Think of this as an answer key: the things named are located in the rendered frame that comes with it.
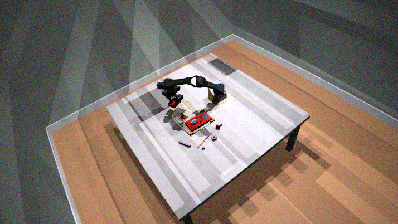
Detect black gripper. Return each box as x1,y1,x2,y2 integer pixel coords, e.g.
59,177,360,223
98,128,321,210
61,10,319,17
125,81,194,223
162,88,183,104

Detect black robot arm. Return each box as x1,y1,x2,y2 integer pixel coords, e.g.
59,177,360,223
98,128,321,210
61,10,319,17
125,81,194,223
157,75,225,96

